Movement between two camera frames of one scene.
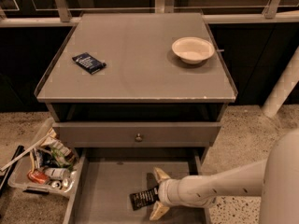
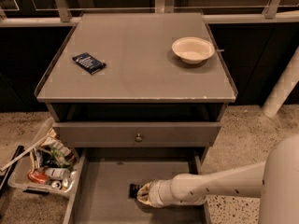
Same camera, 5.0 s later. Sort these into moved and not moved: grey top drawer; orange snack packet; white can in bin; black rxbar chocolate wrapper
Moved: black rxbar chocolate wrapper
Not moved: grey top drawer; orange snack packet; white can in bin
